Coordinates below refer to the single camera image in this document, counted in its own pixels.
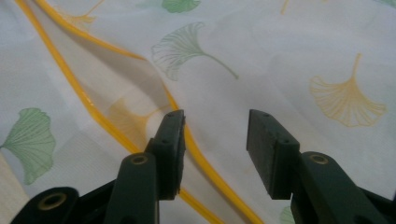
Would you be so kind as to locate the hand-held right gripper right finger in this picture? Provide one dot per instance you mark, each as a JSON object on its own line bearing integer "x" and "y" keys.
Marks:
{"x": 274, "y": 161}

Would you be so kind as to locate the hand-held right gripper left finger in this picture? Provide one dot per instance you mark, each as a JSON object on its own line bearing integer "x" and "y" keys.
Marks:
{"x": 166, "y": 161}

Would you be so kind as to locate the white leaf-print laundry bag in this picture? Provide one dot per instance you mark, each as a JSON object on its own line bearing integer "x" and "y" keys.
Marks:
{"x": 264, "y": 71}

